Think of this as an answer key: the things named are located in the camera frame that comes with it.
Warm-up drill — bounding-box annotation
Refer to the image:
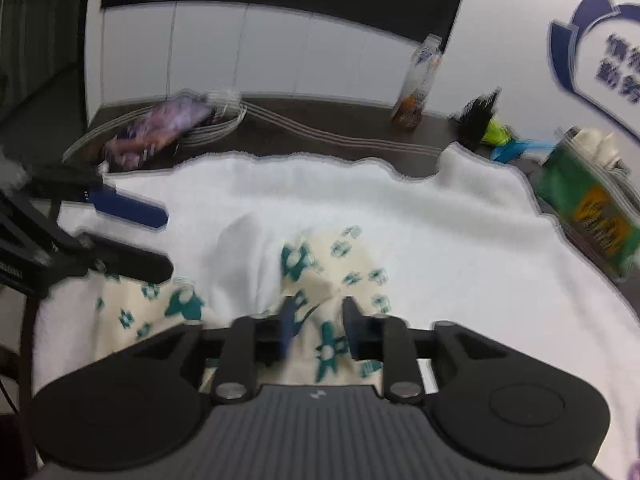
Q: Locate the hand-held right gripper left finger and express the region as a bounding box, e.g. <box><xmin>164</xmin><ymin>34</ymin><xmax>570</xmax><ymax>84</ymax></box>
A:
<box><xmin>135</xmin><ymin>297</ymin><xmax>297</xmax><ymax>405</ymax></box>

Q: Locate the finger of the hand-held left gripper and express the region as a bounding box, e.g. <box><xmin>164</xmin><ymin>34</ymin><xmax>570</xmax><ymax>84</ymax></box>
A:
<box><xmin>34</xmin><ymin>164</ymin><xmax>169</xmax><ymax>232</ymax></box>
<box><xmin>75</xmin><ymin>232</ymin><xmax>175</xmax><ymax>284</ymax></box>

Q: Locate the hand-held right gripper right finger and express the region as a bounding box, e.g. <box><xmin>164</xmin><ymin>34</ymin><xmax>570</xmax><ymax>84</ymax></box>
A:
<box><xmin>344</xmin><ymin>298</ymin><xmax>506</xmax><ymax>405</ymax></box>

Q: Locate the cream green-flowered garment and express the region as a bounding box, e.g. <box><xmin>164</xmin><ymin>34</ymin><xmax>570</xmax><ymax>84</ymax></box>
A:
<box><xmin>95</xmin><ymin>225</ymin><xmax>392</xmax><ymax>397</ymax></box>

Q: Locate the purple snack packet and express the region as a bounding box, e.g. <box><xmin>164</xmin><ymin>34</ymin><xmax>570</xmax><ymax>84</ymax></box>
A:
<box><xmin>102</xmin><ymin>99</ymin><xmax>211</xmax><ymax>171</ymax></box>

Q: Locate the white fluffy towel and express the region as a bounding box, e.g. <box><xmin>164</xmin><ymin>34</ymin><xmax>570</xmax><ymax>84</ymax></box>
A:
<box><xmin>32</xmin><ymin>152</ymin><xmax>640</xmax><ymax>480</ymax></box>

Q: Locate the black radios holder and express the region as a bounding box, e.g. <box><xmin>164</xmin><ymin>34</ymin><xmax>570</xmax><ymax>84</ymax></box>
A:
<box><xmin>452</xmin><ymin>89</ymin><xmax>503</xmax><ymax>151</ymax></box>

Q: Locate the yellow-green cloth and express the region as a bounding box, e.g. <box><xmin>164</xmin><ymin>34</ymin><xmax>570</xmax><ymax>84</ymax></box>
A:
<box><xmin>482</xmin><ymin>115</ymin><xmax>516</xmax><ymax>146</ymax></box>

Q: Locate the drink bottle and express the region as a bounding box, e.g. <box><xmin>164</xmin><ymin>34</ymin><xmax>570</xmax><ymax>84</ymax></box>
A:
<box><xmin>391</xmin><ymin>34</ymin><xmax>445</xmax><ymax>132</ymax></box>

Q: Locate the green zip bag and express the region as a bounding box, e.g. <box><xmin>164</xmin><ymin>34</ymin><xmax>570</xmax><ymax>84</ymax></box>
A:
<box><xmin>492</xmin><ymin>127</ymin><xmax>640</xmax><ymax>281</ymax></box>

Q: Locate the cream cloth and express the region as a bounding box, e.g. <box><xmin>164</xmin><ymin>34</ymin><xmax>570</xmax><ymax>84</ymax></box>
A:
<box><xmin>570</xmin><ymin>129</ymin><xmax>626</xmax><ymax>171</ymax></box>

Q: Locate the white cable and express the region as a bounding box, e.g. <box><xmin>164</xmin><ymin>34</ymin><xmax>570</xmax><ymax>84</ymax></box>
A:
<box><xmin>62</xmin><ymin>89</ymin><xmax>447</xmax><ymax>161</ymax></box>

